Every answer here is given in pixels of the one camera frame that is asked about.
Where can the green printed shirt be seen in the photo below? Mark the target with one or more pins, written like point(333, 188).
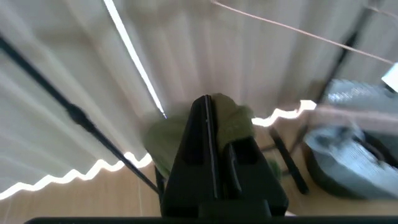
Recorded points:
point(233, 118)

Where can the black clothes rack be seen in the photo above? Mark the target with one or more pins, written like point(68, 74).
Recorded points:
point(77, 115)

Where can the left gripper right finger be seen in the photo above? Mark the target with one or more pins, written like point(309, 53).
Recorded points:
point(258, 180)

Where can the beige curtain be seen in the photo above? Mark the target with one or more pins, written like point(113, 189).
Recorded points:
point(217, 46)

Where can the white laundry basket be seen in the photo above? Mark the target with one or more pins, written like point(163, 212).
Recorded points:
point(348, 174)

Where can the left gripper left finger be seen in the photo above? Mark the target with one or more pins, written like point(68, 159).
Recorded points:
point(192, 174)

